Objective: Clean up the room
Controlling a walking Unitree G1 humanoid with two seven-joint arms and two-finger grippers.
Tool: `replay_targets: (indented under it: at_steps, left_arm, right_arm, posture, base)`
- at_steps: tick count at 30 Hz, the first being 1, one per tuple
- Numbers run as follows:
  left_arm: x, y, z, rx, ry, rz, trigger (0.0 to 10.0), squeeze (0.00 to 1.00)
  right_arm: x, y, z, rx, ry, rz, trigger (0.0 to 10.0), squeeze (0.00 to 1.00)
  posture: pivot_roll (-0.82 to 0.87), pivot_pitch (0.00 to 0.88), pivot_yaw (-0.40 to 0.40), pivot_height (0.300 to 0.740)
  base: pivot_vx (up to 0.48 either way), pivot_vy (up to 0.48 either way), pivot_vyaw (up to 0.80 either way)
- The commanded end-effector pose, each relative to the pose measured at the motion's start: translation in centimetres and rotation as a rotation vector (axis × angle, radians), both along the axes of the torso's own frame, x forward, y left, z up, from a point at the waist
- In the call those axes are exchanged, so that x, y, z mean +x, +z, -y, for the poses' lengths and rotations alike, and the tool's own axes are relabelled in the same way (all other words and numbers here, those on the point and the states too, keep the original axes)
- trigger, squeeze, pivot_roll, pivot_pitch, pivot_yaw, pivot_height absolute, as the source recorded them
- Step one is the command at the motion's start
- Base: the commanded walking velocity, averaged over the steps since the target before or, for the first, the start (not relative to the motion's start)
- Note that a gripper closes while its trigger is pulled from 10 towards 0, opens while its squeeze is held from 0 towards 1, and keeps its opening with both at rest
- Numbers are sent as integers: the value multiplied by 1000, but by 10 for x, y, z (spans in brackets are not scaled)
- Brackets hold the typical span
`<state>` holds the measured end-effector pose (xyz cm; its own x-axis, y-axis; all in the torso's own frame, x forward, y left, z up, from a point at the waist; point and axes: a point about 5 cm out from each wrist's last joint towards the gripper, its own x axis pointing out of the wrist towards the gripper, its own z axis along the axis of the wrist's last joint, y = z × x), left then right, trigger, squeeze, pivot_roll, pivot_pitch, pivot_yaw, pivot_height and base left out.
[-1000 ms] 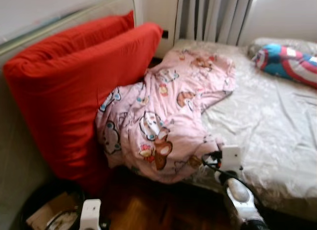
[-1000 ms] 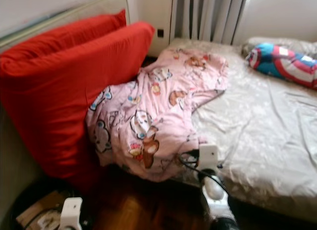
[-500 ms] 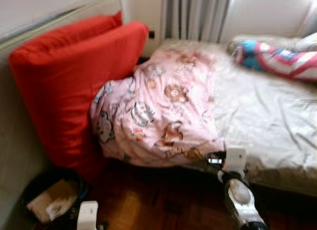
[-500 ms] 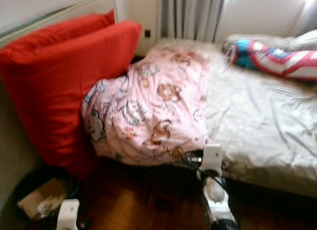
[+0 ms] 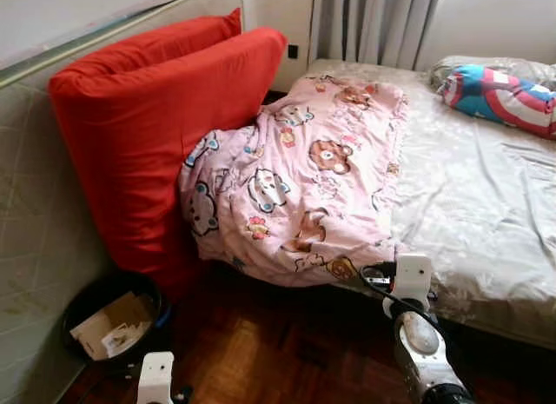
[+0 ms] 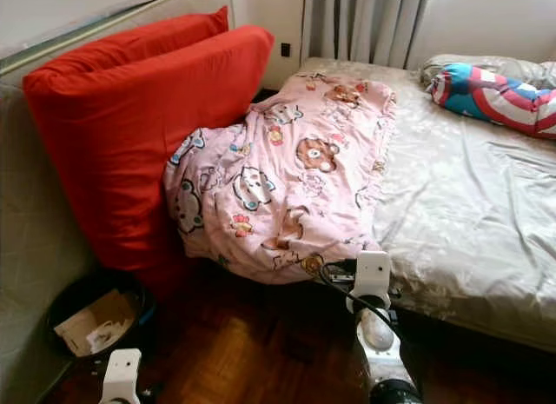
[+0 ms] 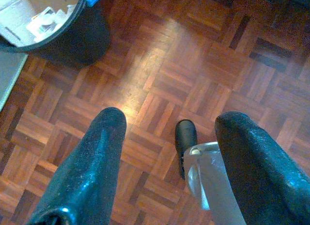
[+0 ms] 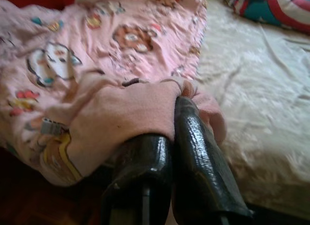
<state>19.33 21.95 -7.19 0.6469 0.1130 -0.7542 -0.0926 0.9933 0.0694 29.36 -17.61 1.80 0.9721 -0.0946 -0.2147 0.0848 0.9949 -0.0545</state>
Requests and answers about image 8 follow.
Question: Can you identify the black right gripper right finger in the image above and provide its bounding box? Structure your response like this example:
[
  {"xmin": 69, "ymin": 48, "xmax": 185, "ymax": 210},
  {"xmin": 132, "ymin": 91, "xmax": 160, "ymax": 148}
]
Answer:
[{"xmin": 172, "ymin": 96, "xmax": 254, "ymax": 225}]

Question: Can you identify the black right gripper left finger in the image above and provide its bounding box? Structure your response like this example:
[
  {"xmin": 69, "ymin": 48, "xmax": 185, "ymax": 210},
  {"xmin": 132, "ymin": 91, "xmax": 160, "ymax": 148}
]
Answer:
[{"xmin": 100, "ymin": 134, "xmax": 174, "ymax": 225}]

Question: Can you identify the pink cartoon print blanket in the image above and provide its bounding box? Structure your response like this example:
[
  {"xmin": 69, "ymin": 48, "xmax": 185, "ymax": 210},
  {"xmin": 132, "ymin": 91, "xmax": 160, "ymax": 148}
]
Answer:
[{"xmin": 0, "ymin": 0, "xmax": 226, "ymax": 187}]

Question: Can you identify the bed with beige floral sheet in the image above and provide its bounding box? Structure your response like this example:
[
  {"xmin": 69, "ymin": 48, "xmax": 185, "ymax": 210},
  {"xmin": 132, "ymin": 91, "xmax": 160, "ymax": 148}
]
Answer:
[{"xmin": 191, "ymin": 0, "xmax": 310, "ymax": 211}]

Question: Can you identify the shield print bolster pillow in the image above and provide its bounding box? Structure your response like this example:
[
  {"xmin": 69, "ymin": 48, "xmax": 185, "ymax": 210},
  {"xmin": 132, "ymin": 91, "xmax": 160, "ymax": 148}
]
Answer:
[{"xmin": 225, "ymin": 0, "xmax": 310, "ymax": 30}]

